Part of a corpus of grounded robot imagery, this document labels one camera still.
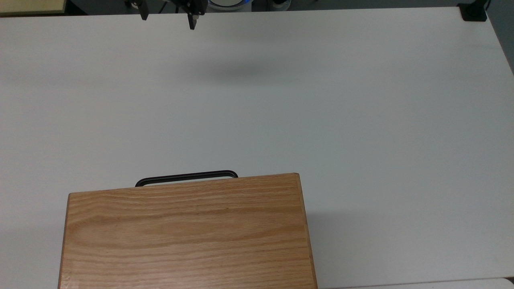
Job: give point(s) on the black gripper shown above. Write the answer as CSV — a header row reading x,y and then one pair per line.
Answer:
x,y
192,5

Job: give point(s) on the small white round object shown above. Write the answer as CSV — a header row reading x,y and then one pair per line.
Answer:
x,y
280,4

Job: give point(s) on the wooden drawer cabinet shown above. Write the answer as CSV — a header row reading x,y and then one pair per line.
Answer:
x,y
188,237

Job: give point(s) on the black camera stand with clamp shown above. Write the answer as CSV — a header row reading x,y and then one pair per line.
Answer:
x,y
474,13

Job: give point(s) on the light wooden board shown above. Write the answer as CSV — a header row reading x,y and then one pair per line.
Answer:
x,y
32,5

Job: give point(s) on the white round blue-rimmed object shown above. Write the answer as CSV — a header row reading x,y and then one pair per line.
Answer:
x,y
229,4

